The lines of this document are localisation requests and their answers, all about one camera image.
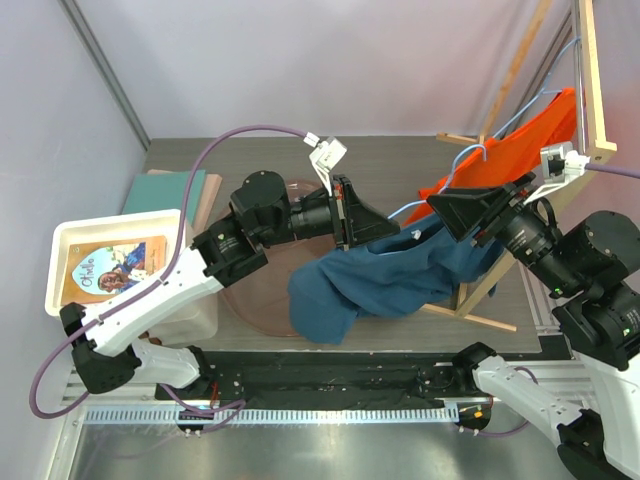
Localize pink transparent plastic bin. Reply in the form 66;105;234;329
222;171;338;337

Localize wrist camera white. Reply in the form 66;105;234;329
309;137;347;185
524;142;591;205

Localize aluminium frame rails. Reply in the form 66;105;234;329
62;370;160;406

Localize white slotted cable duct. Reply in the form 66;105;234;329
83;403;459;426

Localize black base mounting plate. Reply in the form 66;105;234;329
92;348;574;412

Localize Othello book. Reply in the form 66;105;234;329
60;235;167;306

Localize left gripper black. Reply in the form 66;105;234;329
257;175;401;252

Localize orange t shirt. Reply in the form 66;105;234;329
419;88;577;200

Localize light blue hanger orange shirt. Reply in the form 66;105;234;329
492;36;581;139

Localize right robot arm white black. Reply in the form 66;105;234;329
429;174;639;479

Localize wooden clothes rack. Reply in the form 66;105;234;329
421;1;617;332

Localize blue t shirt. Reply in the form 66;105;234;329
287;214;503;345

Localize teal book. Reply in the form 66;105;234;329
122;170;206;223

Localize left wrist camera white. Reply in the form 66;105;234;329
309;137;347;185

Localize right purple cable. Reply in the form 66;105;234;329
584;162;640;181

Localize light blue wire hanger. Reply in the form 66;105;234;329
387;143;488;219

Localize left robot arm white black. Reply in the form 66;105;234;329
60;171;400;399

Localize purple cable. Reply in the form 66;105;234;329
28;124;321;434
584;162;640;181

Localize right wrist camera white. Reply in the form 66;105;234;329
524;142;591;205

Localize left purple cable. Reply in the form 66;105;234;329
28;124;321;434

